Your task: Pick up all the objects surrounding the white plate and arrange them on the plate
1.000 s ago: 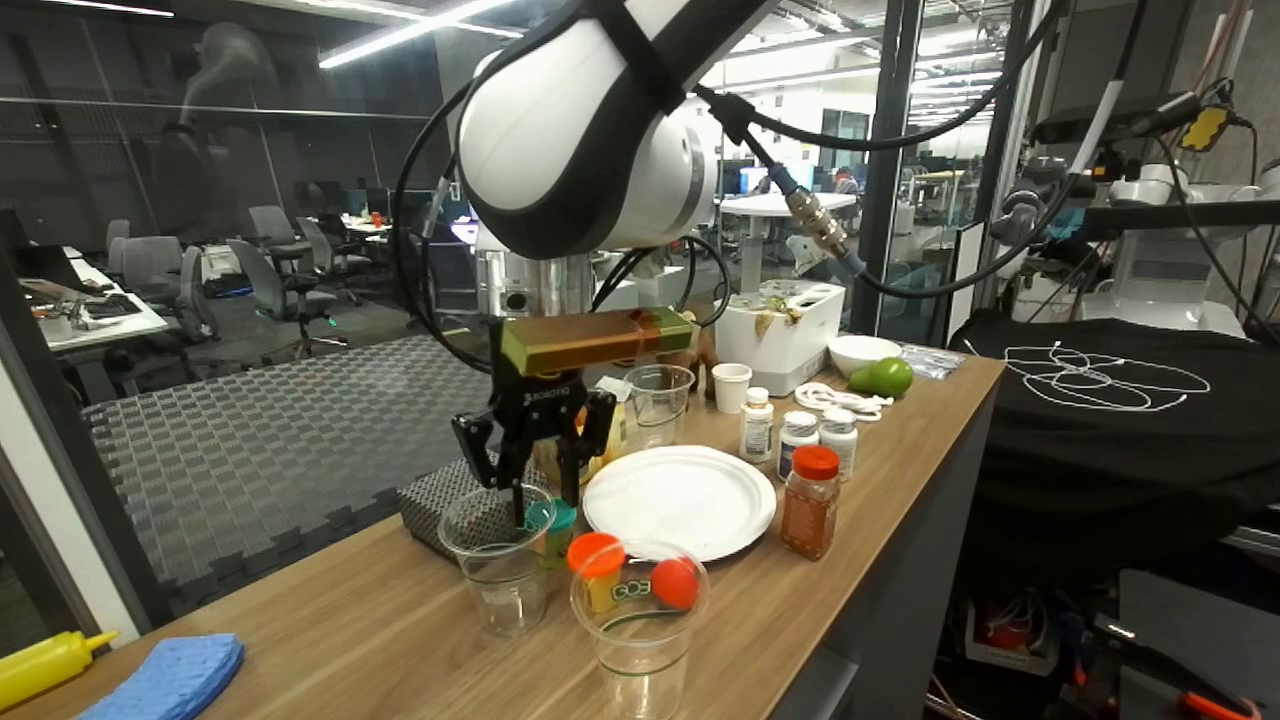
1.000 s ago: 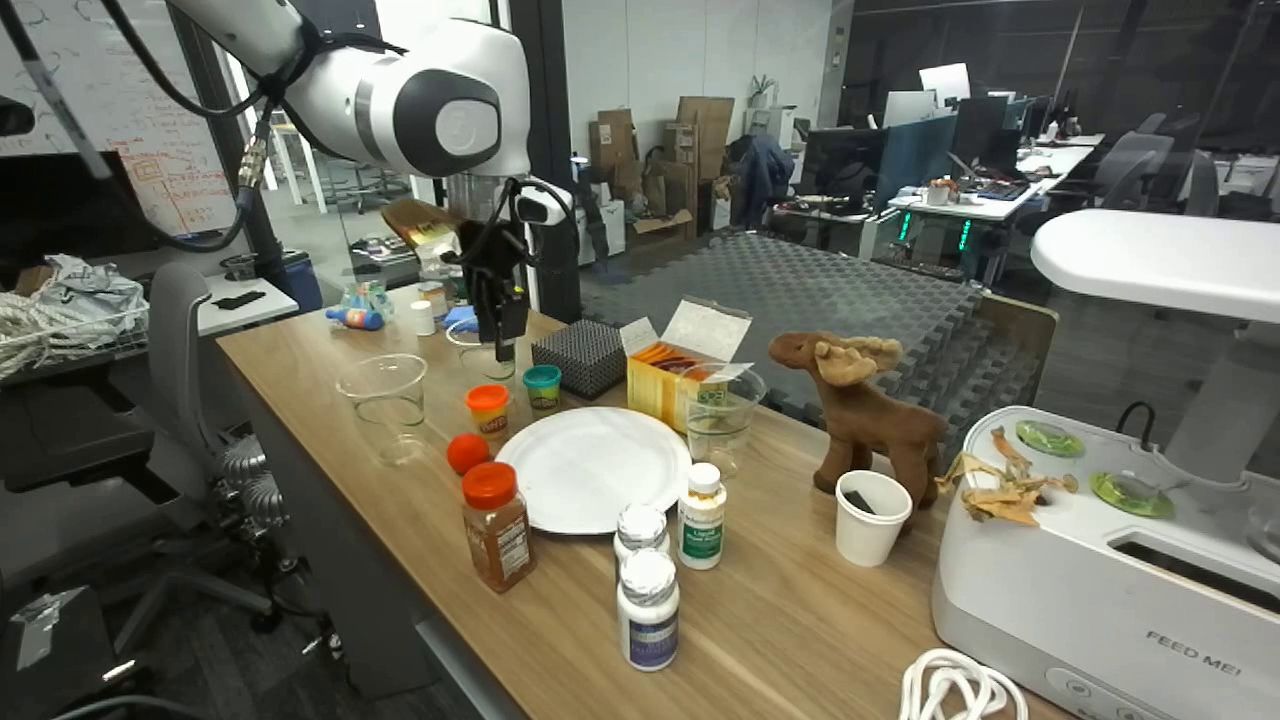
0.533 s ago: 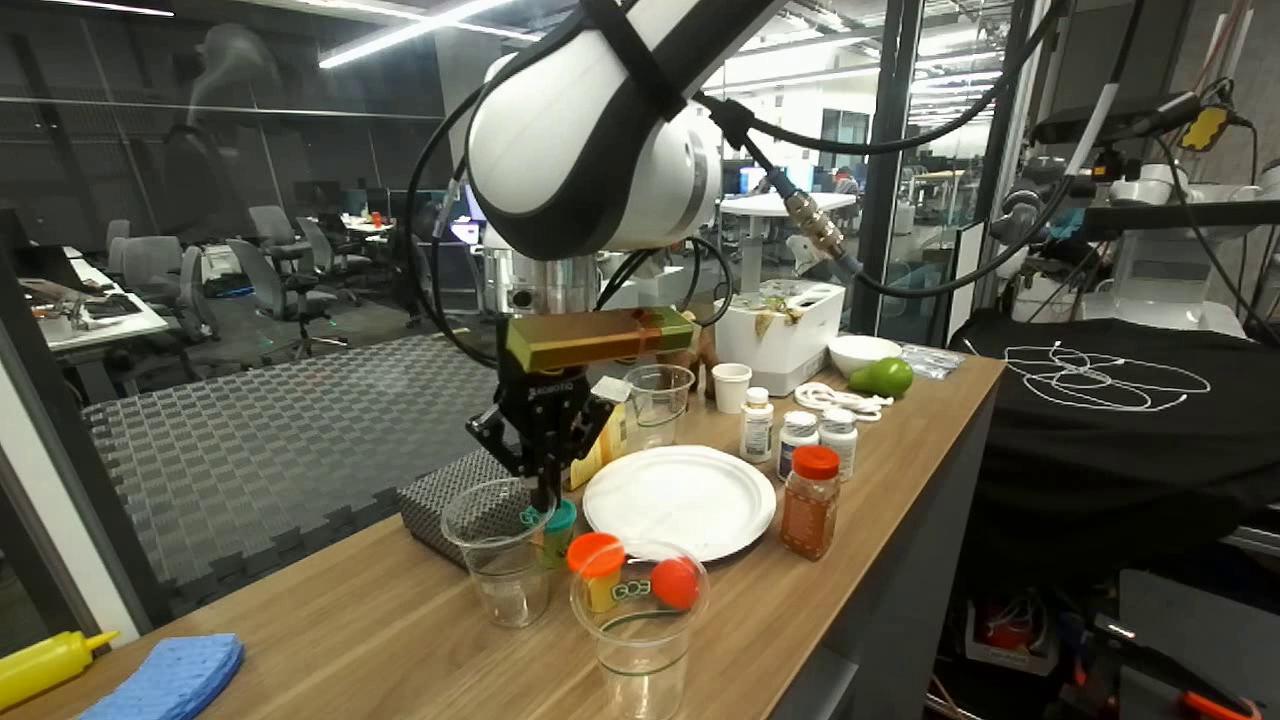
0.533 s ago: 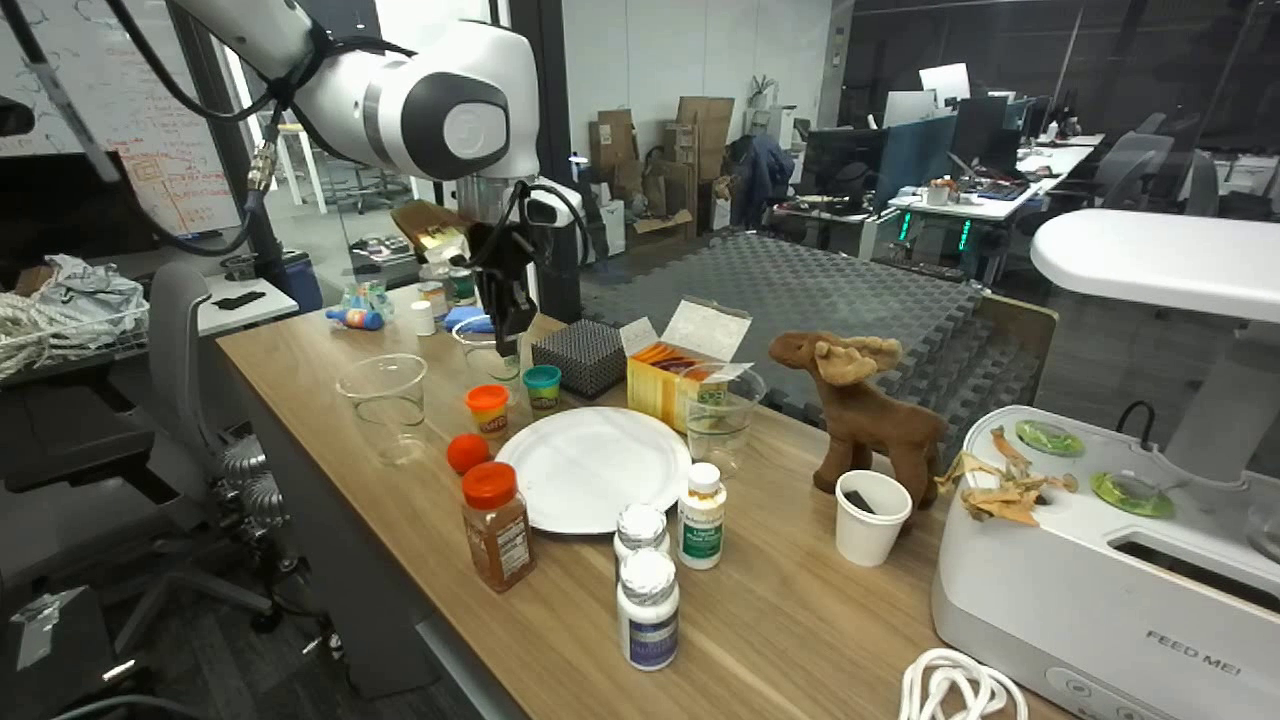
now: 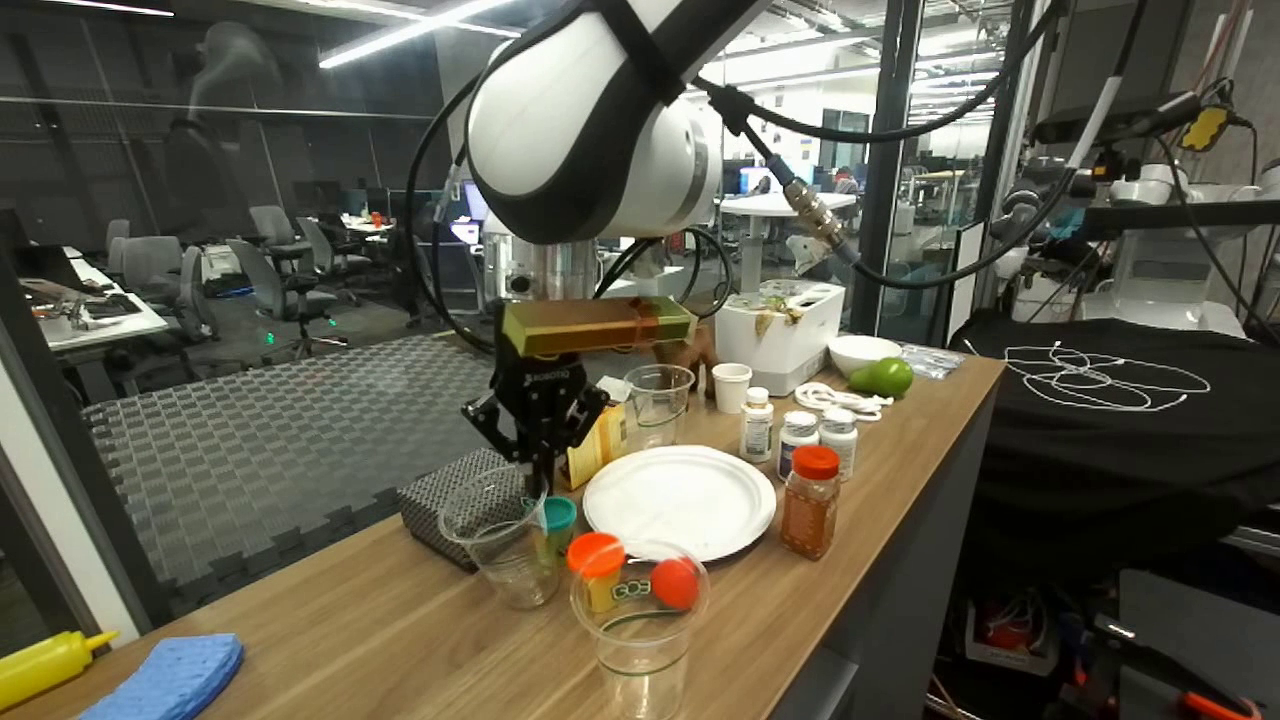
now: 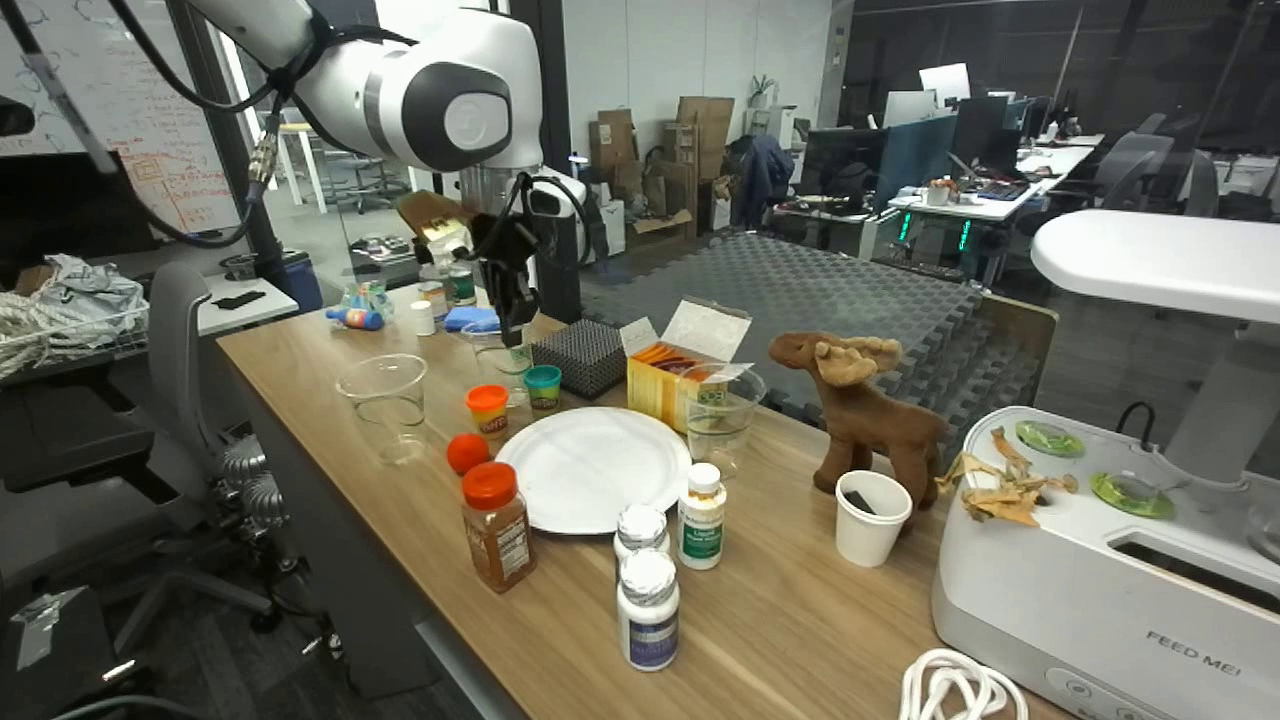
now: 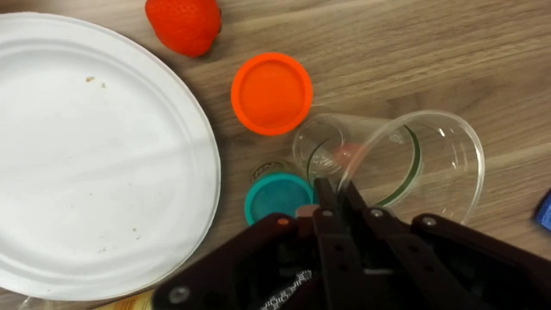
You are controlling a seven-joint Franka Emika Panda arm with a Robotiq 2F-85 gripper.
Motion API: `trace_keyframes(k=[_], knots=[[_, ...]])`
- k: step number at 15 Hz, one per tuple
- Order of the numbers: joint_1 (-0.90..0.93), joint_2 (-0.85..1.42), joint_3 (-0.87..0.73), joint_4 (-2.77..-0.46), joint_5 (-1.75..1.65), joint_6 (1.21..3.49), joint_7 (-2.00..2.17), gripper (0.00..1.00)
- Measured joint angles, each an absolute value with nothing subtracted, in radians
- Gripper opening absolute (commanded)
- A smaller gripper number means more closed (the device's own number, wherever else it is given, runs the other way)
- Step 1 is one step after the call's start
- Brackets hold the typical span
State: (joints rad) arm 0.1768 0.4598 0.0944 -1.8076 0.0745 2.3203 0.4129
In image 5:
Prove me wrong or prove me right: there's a white bowl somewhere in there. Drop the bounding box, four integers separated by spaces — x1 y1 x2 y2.
825 331 909 381

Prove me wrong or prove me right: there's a clear plastic cup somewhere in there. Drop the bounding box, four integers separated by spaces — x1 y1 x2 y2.
436 464 562 617
562 530 711 686
623 360 700 453

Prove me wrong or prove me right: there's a thin white cable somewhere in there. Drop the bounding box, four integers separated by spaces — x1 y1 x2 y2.
1001 337 1221 420

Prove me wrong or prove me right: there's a white hydroponic planter appliance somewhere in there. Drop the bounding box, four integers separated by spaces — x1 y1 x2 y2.
711 277 846 400

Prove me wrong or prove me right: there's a play-doh can orange lid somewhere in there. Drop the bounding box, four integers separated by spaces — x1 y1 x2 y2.
562 529 630 624

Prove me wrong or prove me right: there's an orange red tool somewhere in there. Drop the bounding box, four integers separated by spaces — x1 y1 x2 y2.
1176 685 1263 720

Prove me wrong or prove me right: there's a white paper cup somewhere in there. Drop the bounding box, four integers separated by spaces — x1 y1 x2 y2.
706 360 759 420

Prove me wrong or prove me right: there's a black draped side table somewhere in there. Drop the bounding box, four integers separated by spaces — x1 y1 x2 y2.
946 308 1280 573

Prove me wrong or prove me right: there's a black office chair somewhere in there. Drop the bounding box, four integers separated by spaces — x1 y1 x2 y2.
245 195 343 360

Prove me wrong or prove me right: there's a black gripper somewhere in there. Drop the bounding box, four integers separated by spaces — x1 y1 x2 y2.
461 353 616 498

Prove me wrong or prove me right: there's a blue sponge cloth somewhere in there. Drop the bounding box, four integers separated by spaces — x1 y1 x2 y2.
75 626 252 720

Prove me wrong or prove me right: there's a white pill bottle green label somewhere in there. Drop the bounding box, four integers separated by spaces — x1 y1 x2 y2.
735 385 778 467

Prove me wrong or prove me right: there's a white paper plate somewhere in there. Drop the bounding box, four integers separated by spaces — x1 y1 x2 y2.
578 445 778 567

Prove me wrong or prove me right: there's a green pear toy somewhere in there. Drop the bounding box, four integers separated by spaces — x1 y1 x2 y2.
846 353 921 405

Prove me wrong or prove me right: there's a play-doh can teal lid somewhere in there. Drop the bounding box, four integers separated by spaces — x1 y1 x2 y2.
536 491 583 567

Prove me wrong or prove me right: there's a grey rectangular block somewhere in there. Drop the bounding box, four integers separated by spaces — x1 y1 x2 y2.
392 445 532 573

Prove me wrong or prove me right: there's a white pill bottle blue label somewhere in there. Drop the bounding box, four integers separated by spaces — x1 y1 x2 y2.
774 407 825 479
816 405 865 472

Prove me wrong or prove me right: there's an olive brown wrist camera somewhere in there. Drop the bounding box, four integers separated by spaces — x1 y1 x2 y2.
499 292 700 363

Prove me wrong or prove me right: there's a spice jar orange lid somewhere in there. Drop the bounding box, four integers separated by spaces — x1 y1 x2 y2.
774 440 846 565

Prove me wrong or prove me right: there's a computer monitor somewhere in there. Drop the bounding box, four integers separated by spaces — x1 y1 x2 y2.
455 174 492 230

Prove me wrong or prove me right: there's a white office desk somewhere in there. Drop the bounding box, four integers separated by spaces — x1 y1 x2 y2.
15 244 184 360

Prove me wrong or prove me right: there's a yellow banana toy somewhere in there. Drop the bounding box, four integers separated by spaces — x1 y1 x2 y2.
0 626 119 714

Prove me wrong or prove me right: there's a red orange ball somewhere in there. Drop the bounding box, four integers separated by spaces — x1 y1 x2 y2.
648 554 706 617

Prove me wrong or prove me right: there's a yellow handled tool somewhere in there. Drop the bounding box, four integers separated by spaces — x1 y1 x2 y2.
1176 99 1238 161

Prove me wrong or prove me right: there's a grey hexagon foam mat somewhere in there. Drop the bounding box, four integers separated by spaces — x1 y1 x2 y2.
78 326 536 624

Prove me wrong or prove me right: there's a white coiled rope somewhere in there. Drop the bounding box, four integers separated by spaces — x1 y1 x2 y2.
791 381 896 423

